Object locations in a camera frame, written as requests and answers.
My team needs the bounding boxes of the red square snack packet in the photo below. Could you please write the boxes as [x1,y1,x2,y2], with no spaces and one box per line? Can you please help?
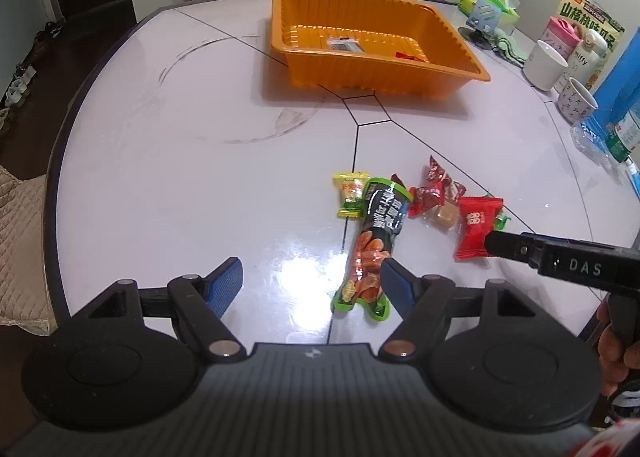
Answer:
[454,196,505,262]

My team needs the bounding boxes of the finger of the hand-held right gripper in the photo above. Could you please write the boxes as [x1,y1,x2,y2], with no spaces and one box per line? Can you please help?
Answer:
[486,231,547,269]

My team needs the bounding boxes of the dark shoes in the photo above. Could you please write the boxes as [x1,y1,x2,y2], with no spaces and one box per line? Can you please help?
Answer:
[31,21,64,54]

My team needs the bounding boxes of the white mug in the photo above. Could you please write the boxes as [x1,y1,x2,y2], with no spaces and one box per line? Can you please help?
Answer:
[523,40,571,92]

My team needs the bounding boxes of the pink bottle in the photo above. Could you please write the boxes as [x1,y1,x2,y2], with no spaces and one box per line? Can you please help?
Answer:
[542,17,584,58]

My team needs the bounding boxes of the white bottle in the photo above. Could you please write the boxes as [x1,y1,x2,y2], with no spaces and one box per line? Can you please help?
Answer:
[565,29,609,88]

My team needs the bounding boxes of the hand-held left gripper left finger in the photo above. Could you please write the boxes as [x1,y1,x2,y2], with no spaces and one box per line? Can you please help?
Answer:
[70,257,248,364]

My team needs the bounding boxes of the red patterned clothing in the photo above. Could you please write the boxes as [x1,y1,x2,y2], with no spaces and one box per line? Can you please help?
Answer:
[570,387,640,457]

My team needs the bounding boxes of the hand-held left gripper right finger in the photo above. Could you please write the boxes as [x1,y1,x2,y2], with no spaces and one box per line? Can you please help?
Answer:
[377,257,557,364]

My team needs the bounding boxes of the white shoes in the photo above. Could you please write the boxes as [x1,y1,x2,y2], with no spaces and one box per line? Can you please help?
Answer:
[4,64,39,106]

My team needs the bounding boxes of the grey phone stand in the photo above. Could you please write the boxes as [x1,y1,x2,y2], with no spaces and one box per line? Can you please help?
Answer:
[459,0,501,48]

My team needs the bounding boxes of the yellow green snack box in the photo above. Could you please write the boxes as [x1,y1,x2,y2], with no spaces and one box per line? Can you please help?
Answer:
[552,0,626,92]

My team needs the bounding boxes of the person's right hand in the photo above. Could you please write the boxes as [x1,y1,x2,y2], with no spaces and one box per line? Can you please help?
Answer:
[596,302,640,395]

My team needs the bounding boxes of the black silver snack packet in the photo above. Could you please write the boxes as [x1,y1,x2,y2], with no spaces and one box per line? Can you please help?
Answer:
[325,37,362,54]

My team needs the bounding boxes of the beige quilted chair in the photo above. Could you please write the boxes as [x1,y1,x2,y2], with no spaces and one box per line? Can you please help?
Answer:
[0,166,63,329]

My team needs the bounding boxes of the orange plastic tray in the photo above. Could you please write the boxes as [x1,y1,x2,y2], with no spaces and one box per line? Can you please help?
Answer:
[271,0,492,96]

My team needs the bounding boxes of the blue box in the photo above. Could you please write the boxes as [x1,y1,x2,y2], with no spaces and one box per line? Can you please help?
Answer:
[592,27,640,162]

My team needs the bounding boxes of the clear plastic water bottle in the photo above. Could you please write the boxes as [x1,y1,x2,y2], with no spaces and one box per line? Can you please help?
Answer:
[570,112,640,198]

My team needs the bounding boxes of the long green black sausage packet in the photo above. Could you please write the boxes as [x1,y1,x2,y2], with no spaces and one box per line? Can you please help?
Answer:
[334,177,413,321]

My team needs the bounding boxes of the white patterned cup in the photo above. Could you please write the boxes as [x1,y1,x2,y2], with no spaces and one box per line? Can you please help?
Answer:
[556,78,599,124]

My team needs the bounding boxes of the yellow candy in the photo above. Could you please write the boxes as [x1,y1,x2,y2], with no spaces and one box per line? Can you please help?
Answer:
[333,172,369,220]

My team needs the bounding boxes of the brown candy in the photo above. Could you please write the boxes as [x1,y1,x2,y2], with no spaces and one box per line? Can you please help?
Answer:
[429,203,462,231]

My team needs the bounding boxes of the green cloth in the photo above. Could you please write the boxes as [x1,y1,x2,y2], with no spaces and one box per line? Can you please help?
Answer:
[492,34,532,68]

